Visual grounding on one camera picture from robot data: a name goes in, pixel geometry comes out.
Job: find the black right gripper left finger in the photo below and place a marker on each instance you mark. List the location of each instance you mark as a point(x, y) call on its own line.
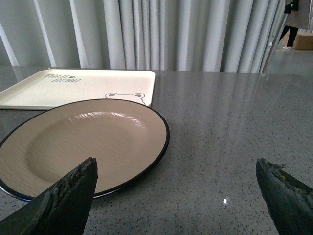
point(62, 209)

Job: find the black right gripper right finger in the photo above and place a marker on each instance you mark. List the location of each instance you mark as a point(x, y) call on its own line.
point(289, 201)

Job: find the beige plate with black rim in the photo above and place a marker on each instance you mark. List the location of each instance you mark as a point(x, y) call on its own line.
point(125, 137)

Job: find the cream bear print tray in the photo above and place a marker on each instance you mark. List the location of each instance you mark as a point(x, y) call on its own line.
point(51, 88)

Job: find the brown cardboard box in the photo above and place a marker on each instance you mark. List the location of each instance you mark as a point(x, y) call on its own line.
point(303, 41)

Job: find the metal stand pole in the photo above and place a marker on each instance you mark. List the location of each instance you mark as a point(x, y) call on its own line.
point(275, 41)

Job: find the person in dark trousers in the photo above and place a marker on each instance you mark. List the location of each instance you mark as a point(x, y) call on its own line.
point(297, 16)

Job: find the grey pleated curtain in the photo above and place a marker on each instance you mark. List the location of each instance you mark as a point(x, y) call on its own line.
point(182, 35)

